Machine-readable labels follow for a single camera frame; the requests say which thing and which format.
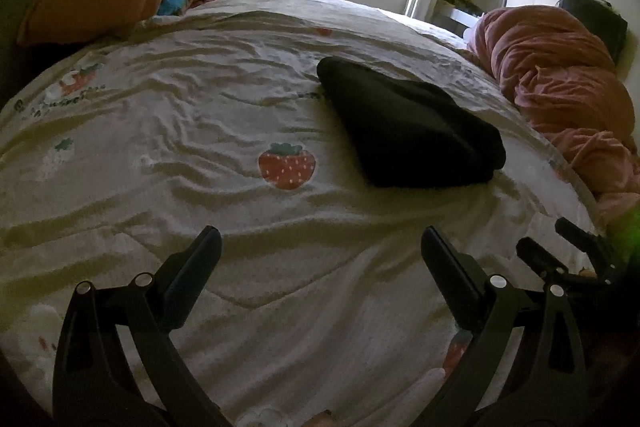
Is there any pink rumpled blanket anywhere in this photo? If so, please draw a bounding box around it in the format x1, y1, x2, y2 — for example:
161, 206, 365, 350
468, 5, 639, 223

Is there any right hand thumb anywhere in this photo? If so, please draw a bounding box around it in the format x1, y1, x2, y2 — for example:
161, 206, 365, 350
302, 410, 338, 427

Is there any desk by the window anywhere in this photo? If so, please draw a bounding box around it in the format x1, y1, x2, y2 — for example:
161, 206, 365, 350
431, 0, 506, 38

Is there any white strawberry print bedsheet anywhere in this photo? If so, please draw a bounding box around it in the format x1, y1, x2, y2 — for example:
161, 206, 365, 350
1, 0, 594, 426

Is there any black monitor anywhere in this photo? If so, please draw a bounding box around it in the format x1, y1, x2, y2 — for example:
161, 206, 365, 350
558, 0, 628, 64

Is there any black garment with orange print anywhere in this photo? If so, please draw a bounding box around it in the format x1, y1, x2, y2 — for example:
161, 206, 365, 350
317, 56, 506, 190

